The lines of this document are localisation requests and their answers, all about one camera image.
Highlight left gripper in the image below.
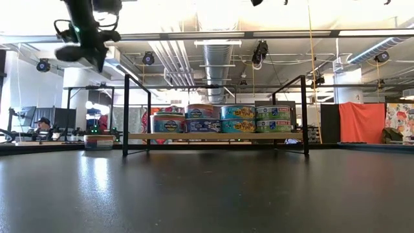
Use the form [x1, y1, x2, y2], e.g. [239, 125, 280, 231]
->
[54, 12, 122, 73]

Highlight pale gold tin can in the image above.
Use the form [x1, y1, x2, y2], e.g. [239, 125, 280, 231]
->
[83, 134, 115, 151]
[150, 113, 186, 134]

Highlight silver can green white label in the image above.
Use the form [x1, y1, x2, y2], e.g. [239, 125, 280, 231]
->
[256, 119, 292, 133]

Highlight silver can blue label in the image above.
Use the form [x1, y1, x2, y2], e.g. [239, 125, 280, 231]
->
[221, 118, 257, 134]

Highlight black ceiling spotlight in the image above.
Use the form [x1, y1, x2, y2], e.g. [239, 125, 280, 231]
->
[142, 50, 155, 66]
[35, 58, 52, 72]
[374, 50, 391, 64]

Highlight grey curtain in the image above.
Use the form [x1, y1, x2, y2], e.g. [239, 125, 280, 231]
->
[30, 107, 56, 137]

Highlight background black robot arms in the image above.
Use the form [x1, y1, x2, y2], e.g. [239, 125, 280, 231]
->
[72, 124, 124, 142]

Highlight person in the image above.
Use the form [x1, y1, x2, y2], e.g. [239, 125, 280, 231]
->
[34, 116, 54, 139]

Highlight black monitor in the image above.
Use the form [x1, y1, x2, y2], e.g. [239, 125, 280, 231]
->
[12, 105, 37, 123]

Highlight white round column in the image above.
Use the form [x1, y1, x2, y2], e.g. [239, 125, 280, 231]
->
[334, 67, 365, 104]

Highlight black partition panel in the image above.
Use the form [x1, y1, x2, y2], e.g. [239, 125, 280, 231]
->
[320, 103, 340, 144]

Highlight orange cloth panel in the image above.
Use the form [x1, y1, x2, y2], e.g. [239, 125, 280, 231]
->
[338, 102, 386, 144]

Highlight floral patterned cloth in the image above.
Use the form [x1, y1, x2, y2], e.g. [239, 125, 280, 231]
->
[384, 102, 414, 142]

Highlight olive green bag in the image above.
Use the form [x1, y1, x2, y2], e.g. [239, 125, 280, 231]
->
[381, 127, 404, 144]

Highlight ribbed silver ceiling duct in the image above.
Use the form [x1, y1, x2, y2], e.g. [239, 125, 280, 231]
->
[202, 41, 234, 104]

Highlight yellow hanging rope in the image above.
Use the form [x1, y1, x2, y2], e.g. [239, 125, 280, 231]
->
[306, 0, 323, 143]

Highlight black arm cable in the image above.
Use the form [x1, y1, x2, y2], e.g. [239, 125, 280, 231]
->
[0, 128, 14, 144]

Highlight silver ventilation duct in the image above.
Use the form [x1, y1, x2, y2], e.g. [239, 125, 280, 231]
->
[347, 36, 411, 65]

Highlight black aluminium table frame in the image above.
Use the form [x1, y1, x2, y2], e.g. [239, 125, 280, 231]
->
[0, 141, 414, 157]

